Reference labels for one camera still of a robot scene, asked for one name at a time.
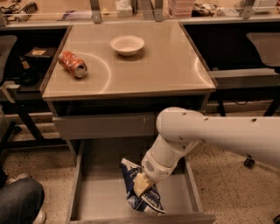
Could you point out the dark bottle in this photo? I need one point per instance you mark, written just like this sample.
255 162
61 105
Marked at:
30 76

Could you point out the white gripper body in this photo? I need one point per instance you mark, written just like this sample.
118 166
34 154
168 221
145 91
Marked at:
155 171

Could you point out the orange soda can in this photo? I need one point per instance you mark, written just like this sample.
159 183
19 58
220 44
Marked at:
73 64

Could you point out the grey drawer cabinet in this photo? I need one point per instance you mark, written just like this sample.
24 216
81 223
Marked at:
166 72

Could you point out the white tissue box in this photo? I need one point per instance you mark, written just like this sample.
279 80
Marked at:
123 8

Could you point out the open middle drawer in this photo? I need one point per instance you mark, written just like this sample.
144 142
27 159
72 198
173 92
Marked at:
99 195

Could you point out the grey office chair left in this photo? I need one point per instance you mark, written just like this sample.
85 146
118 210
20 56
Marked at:
6 44

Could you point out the pink plastic bin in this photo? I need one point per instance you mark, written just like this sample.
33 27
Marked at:
180 8

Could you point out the black coiled tool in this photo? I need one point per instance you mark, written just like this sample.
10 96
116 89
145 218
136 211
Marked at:
26 12

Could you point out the black box with label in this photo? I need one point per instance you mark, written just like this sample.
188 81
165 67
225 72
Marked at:
41 57

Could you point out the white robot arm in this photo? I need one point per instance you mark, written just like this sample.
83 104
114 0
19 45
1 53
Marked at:
181 130

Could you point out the black chair base right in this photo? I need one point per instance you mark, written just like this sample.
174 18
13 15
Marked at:
249 163

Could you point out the closed top drawer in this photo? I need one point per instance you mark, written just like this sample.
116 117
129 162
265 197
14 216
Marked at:
105 126

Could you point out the blue chip bag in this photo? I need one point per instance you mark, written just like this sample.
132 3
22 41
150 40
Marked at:
147 202

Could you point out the white paper bowl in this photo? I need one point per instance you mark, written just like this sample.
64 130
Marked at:
127 45

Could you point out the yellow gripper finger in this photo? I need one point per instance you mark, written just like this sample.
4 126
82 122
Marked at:
141 184

